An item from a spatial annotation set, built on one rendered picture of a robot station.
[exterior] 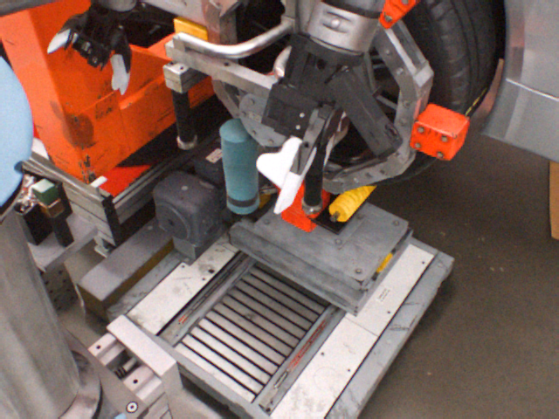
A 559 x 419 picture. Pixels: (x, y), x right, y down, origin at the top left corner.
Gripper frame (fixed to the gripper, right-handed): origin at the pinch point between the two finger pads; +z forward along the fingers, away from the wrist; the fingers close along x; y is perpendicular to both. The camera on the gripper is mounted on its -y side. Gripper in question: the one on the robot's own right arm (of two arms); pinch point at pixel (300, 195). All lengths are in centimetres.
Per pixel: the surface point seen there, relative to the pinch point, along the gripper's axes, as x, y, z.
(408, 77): -44.1, -3.4, -10.5
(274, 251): -88, 19, 66
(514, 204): -156, -50, 43
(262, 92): -32.1, 19.7, -0.7
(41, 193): -29, 63, 41
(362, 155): -68, 2, 16
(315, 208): -34.0, 2.8, 17.9
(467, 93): -57, -15, -9
